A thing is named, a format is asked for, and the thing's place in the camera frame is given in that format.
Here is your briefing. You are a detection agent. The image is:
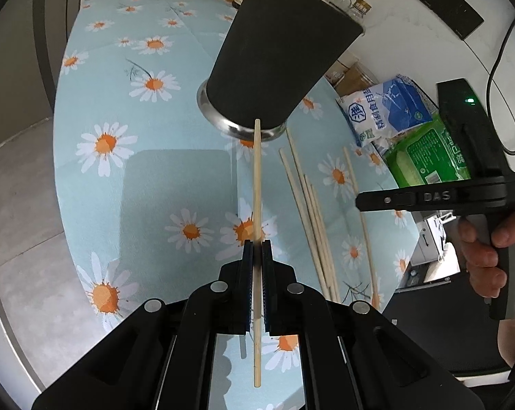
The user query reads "green sugar bag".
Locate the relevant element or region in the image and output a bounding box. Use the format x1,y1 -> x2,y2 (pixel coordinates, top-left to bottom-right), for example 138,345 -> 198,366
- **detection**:
383,113 -> 472,189

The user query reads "black cylindrical utensil holder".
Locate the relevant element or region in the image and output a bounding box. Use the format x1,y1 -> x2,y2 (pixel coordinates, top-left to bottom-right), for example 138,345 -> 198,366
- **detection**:
196,0 -> 365,141

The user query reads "clear bottle with yellow cap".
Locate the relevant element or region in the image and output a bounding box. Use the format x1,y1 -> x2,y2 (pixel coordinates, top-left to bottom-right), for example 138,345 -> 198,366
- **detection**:
347,0 -> 373,24

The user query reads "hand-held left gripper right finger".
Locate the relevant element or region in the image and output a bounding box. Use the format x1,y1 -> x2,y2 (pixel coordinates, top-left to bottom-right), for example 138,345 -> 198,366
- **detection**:
261,240 -> 484,410

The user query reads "blue daisy print tablecloth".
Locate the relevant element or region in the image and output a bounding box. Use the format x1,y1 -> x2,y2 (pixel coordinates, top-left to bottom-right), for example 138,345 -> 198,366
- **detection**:
52,0 -> 421,410

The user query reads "single wooden chopstick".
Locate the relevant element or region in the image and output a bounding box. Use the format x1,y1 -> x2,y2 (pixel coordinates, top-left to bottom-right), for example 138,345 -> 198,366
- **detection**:
252,120 -> 263,388

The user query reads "pile of wooden chopsticks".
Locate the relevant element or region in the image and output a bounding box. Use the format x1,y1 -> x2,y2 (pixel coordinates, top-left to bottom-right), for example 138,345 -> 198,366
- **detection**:
279,128 -> 380,304

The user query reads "person's right forearm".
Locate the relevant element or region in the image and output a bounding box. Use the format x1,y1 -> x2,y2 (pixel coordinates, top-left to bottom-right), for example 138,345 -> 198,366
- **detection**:
497,303 -> 515,370

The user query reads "person's right hand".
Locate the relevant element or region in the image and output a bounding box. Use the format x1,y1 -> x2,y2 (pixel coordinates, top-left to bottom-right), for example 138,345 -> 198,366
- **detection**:
456,210 -> 515,304

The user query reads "black cable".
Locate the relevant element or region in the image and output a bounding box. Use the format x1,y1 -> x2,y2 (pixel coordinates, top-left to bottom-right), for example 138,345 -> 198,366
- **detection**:
486,13 -> 515,155

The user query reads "black flat remote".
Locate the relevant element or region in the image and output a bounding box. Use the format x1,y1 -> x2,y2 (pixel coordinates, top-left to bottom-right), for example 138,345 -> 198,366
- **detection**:
400,0 -> 485,41

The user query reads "white box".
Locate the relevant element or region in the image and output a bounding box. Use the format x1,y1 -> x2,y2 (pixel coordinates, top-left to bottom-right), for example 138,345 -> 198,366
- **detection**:
411,216 -> 450,265

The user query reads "white and blue salt bag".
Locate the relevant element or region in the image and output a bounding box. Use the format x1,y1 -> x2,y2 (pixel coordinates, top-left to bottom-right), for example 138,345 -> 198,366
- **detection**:
336,74 -> 440,148

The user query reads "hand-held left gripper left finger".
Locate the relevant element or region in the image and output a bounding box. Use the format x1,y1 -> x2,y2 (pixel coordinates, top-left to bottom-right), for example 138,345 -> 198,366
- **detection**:
32,240 -> 255,410

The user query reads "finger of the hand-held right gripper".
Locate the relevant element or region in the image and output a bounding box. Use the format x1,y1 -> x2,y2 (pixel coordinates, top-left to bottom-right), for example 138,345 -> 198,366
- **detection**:
355,190 -> 417,213

